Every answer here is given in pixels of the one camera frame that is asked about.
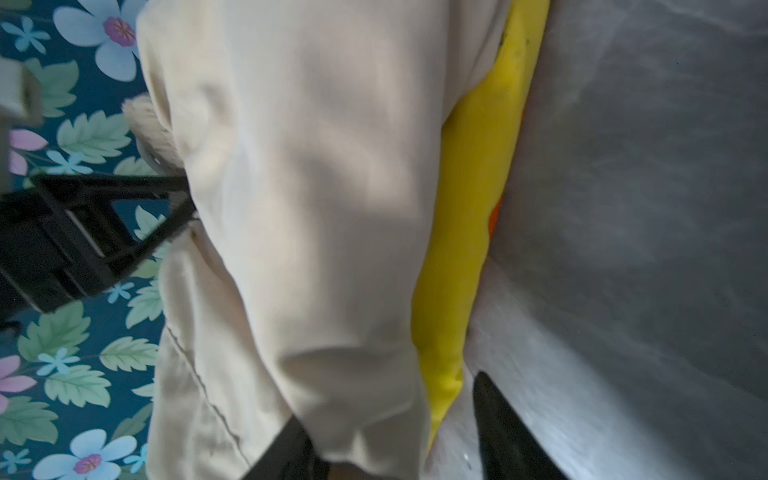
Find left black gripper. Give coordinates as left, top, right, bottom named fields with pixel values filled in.
left=1, top=175, right=196, bottom=318

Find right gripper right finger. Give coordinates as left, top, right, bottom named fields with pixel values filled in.
left=472, top=372, right=567, bottom=480

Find orange shorts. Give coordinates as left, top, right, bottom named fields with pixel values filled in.
left=488, top=197, right=503, bottom=238

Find yellow shorts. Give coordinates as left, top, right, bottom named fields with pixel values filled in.
left=411, top=1, right=550, bottom=437

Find beige shorts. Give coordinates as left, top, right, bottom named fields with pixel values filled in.
left=137, top=1, right=509, bottom=479

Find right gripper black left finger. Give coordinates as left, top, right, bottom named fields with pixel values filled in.
left=242, top=416, right=330, bottom=480

